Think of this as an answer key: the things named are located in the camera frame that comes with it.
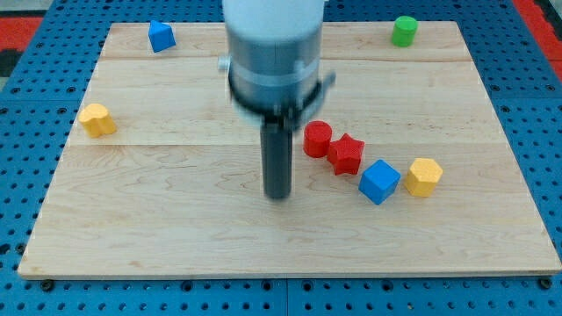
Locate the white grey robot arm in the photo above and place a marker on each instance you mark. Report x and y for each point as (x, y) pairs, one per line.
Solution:
(273, 60)

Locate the red star block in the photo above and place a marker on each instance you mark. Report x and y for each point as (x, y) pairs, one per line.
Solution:
(345, 155)

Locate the blue cube block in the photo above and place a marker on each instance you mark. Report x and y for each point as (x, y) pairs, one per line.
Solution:
(379, 181)

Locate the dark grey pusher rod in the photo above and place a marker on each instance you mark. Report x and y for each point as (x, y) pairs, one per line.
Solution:
(276, 153)

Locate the red cylinder block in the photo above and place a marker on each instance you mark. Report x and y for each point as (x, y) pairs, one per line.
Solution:
(317, 137)

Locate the light wooden board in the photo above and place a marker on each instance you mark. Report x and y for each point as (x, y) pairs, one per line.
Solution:
(176, 192)

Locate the yellow hexagon block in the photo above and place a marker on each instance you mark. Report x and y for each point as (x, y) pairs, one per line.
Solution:
(422, 177)

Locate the blue triangular block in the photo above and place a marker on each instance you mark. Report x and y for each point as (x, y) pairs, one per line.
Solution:
(161, 36)

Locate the green cylinder block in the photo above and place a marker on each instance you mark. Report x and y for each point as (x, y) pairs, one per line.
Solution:
(404, 31)

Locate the yellow heart block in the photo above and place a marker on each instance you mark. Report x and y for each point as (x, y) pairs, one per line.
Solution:
(96, 120)

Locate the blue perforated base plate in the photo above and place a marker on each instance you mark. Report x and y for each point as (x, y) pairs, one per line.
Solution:
(40, 100)

